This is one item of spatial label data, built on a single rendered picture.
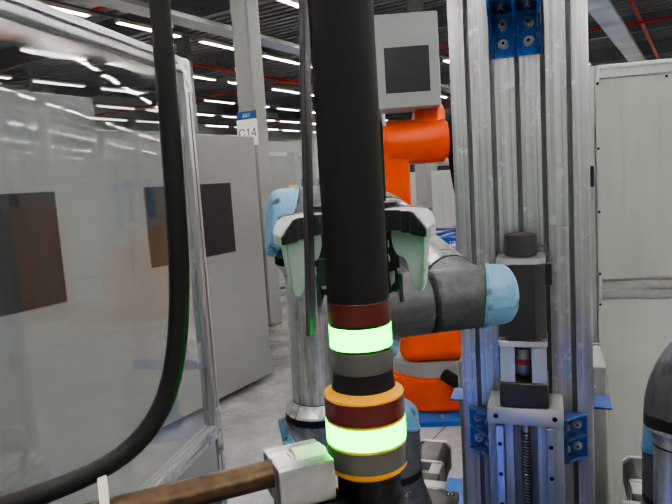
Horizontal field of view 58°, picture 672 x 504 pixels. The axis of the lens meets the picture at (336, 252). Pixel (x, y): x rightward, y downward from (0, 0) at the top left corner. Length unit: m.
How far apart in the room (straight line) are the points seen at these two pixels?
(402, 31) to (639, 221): 2.59
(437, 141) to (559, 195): 3.18
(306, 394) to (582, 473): 0.57
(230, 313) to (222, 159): 1.22
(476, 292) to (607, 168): 1.47
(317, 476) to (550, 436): 0.92
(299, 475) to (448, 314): 0.42
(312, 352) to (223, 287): 3.81
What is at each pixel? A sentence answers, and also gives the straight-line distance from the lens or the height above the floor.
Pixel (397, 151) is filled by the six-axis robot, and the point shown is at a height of 1.86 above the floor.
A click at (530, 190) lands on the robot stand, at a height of 1.65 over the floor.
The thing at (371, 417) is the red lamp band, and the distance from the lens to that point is 0.32.
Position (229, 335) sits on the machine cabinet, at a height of 0.52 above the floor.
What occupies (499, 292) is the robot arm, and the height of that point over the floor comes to 1.55.
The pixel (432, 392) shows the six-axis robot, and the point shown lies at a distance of 4.38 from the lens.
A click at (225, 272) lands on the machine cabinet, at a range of 4.88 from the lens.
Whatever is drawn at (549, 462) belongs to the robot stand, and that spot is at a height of 1.15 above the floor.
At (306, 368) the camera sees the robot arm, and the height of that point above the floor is 1.36.
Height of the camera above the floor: 1.69
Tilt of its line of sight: 7 degrees down
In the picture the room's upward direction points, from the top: 4 degrees counter-clockwise
